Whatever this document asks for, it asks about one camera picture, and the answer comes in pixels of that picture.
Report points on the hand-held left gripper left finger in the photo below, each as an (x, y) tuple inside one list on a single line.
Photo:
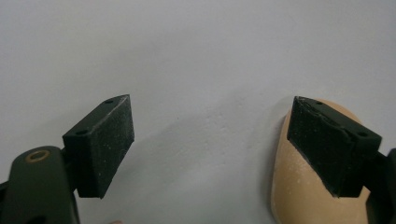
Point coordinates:
[(102, 149)]

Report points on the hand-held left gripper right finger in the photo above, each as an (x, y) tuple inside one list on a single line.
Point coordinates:
[(330, 149)]

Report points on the beige rounded object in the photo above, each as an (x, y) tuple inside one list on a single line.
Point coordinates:
[(295, 193)]

